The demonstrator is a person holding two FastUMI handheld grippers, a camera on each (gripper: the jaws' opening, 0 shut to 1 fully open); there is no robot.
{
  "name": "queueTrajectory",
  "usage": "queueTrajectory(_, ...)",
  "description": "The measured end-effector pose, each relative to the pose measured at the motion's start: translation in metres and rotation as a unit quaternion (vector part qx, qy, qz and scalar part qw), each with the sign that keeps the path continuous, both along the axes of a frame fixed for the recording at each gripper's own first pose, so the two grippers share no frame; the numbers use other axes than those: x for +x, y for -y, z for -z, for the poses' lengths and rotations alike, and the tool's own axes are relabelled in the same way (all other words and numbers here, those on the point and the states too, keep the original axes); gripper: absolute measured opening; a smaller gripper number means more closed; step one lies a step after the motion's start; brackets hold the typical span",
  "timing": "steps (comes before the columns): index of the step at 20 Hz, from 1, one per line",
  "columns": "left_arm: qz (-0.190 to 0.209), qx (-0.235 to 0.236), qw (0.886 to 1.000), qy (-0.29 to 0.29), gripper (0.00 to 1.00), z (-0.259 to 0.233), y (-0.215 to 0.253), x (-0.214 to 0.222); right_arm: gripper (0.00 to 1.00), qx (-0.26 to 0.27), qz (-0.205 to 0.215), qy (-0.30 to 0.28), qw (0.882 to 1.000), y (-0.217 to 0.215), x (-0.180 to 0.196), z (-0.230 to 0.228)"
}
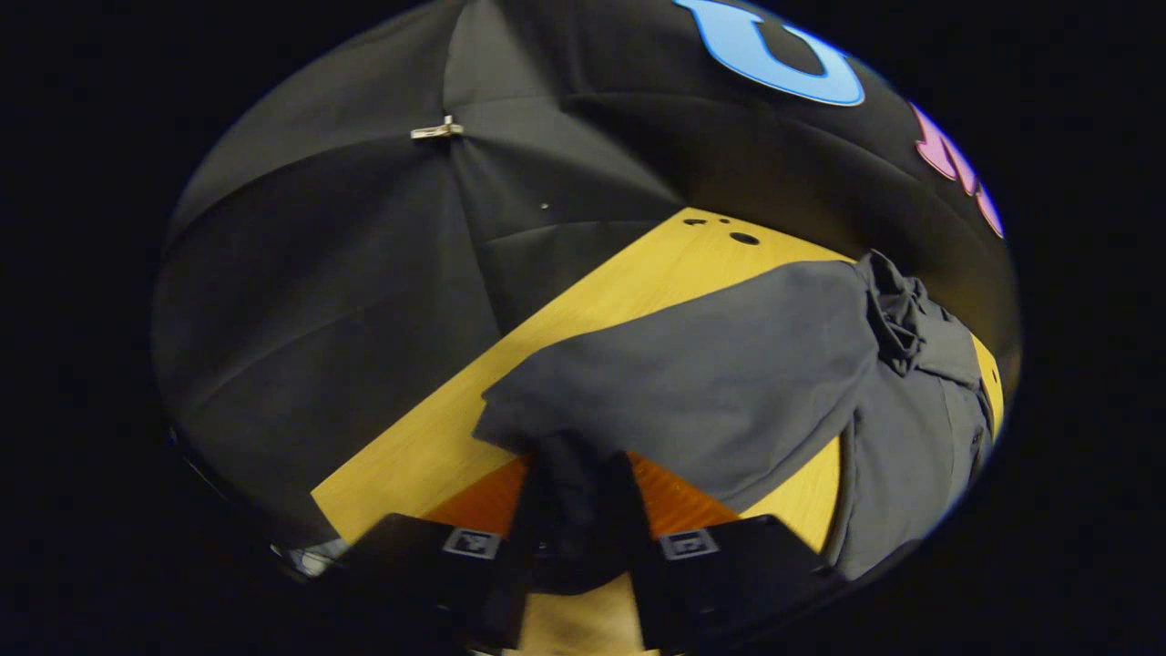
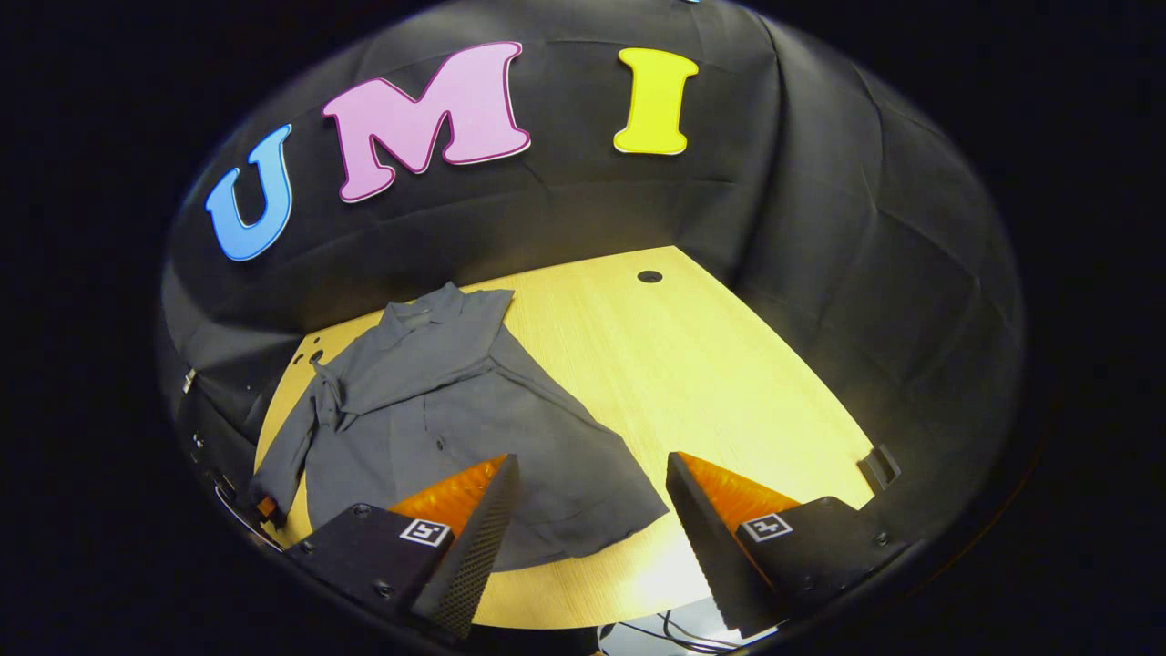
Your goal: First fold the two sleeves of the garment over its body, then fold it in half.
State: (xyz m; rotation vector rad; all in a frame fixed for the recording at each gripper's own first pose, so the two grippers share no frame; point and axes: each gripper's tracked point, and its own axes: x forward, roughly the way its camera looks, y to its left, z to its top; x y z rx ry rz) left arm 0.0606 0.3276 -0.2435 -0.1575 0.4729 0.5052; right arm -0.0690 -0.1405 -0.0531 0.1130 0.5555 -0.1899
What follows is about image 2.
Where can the black table edge bracket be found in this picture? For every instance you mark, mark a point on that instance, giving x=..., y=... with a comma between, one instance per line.
x=879, y=467

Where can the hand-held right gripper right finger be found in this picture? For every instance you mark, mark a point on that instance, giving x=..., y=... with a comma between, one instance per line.
x=706, y=547

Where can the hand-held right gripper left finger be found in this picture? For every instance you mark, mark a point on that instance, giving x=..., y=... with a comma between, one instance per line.
x=483, y=538

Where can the grey long-sleeved shirt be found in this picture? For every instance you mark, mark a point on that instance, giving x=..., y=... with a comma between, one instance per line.
x=455, y=410

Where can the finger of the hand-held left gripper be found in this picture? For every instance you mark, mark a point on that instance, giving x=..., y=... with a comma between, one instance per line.
x=266, y=507

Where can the black backdrop cloth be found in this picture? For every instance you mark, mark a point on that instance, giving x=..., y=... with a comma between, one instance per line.
x=820, y=228

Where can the silver metal clip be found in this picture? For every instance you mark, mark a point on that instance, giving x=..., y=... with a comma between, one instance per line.
x=189, y=380

